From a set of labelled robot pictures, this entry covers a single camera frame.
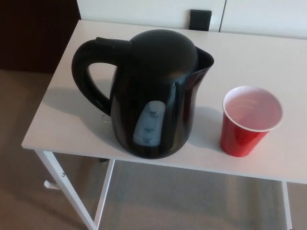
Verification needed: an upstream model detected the black electric kettle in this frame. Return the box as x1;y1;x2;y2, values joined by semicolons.
71;29;215;160

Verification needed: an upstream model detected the red plastic cup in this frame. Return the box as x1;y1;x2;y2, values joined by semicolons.
220;86;284;158

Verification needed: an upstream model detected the white cabinet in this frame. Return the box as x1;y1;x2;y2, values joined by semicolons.
79;0;307;40

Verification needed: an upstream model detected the dark brown cabinet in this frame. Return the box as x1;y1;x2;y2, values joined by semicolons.
0;0;81;72

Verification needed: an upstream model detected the white metal-frame table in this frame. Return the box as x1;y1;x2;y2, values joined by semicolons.
21;20;307;230

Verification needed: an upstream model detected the black rectangular wall plate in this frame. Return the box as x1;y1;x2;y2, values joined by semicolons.
189;9;212;31

